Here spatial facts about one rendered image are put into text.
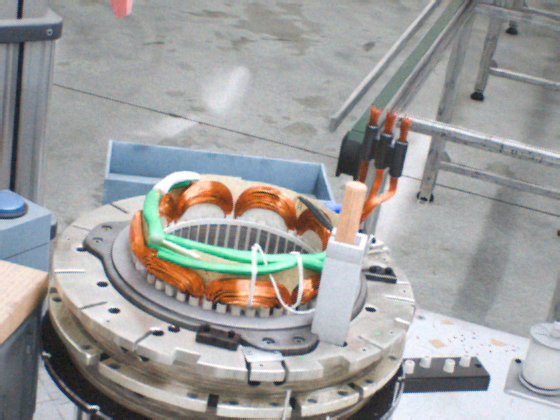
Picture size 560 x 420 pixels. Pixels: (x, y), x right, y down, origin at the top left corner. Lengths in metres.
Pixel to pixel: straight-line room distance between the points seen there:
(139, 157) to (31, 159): 0.15
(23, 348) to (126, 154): 0.35
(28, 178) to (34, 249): 0.21
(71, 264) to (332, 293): 0.23
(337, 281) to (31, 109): 0.58
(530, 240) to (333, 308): 3.04
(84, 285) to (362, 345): 0.24
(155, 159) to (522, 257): 2.57
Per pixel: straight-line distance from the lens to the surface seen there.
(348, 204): 0.94
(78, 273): 1.04
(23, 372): 1.14
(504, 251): 3.87
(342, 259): 0.95
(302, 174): 1.41
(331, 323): 0.98
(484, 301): 3.53
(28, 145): 1.46
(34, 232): 1.27
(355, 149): 2.37
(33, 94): 1.43
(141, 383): 0.97
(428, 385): 1.55
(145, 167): 1.39
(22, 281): 1.08
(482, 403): 1.56
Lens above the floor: 1.60
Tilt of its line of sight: 25 degrees down
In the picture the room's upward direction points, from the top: 10 degrees clockwise
